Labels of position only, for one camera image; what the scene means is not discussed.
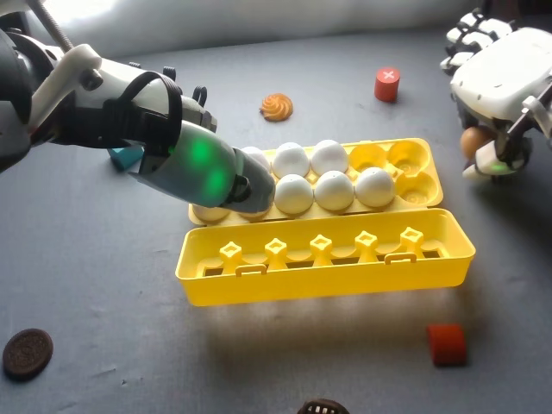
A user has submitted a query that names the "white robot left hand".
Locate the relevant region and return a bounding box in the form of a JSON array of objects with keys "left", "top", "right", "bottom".
[{"left": 75, "top": 58, "right": 278, "bottom": 216}]

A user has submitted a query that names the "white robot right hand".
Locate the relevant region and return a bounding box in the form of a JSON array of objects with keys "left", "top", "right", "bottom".
[{"left": 439, "top": 9, "right": 552, "bottom": 185}]

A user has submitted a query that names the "tan brown toy egg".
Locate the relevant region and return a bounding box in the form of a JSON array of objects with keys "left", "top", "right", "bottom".
[{"left": 460, "top": 126, "right": 493, "bottom": 160}]

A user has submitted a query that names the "yellow plastic egg box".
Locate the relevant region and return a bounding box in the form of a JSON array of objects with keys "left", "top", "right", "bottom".
[{"left": 175, "top": 137, "right": 477, "bottom": 307}]

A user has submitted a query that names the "teal number cube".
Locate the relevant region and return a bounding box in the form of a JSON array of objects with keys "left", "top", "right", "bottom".
[{"left": 107, "top": 144, "right": 146, "bottom": 173}]

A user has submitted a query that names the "orange swirl toy cookie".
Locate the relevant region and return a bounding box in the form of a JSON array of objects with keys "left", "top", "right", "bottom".
[{"left": 259, "top": 93, "right": 294, "bottom": 123}]

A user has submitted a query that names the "red cylinder with white cross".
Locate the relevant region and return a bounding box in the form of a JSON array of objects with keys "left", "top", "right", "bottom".
[{"left": 373, "top": 66, "right": 402, "bottom": 104}]

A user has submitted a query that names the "grey table cloth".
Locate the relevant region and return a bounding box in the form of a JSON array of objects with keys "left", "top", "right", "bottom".
[{"left": 0, "top": 29, "right": 552, "bottom": 414}]

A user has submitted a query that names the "white fabric sheet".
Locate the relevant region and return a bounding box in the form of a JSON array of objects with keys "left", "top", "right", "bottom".
[{"left": 25, "top": 0, "right": 484, "bottom": 60}]

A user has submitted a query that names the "chocolate sandwich cookie toy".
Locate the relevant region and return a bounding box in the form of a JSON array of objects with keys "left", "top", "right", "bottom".
[{"left": 2, "top": 328, "right": 54, "bottom": 382}]

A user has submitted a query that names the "toy chocolate cake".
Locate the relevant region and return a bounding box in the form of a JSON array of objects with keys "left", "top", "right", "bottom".
[{"left": 297, "top": 398, "right": 348, "bottom": 414}]

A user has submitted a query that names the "red block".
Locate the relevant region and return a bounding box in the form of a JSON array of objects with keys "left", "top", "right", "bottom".
[{"left": 426, "top": 323, "right": 468, "bottom": 368}]

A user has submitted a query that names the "grey ribbed cable hose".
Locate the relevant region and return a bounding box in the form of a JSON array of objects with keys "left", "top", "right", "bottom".
[{"left": 28, "top": 0, "right": 75, "bottom": 51}]

